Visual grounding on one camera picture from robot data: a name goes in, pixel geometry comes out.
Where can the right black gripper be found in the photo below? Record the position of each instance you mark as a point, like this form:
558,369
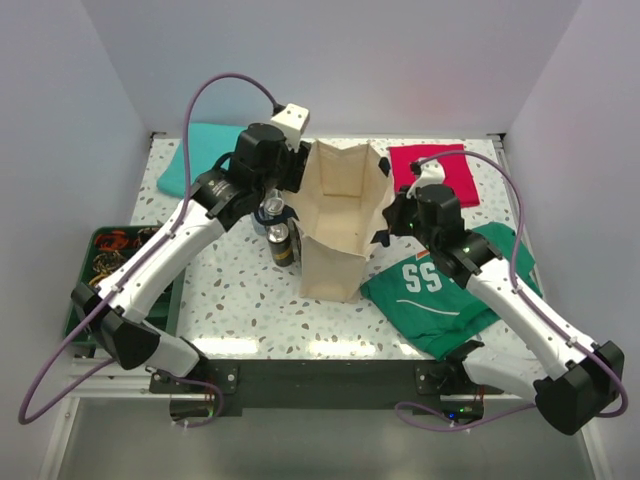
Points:
393,214

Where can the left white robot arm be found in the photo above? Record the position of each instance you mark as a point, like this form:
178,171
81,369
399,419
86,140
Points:
266,156

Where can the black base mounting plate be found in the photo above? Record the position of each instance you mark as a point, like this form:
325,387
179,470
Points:
235,386

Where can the orange rubber band pile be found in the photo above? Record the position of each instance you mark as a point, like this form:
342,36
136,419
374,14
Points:
114,240

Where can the red folded cloth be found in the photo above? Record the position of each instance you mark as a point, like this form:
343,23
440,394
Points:
457,173

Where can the teal folded towel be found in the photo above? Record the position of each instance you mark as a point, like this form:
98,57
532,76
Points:
207,143

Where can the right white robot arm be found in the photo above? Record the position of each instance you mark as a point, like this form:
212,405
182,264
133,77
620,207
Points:
573,378

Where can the green jersey shirt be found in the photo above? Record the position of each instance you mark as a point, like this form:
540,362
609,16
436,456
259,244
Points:
425,311

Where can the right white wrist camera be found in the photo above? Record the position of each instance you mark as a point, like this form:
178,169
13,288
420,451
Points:
426,172

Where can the tan rubber band pile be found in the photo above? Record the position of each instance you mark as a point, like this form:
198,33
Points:
107,262

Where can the beige canvas bag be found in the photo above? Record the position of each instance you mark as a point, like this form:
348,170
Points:
338,215

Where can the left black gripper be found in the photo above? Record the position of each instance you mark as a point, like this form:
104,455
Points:
296,163

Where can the brown rubber band pile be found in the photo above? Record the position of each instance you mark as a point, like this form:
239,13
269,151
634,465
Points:
145,234

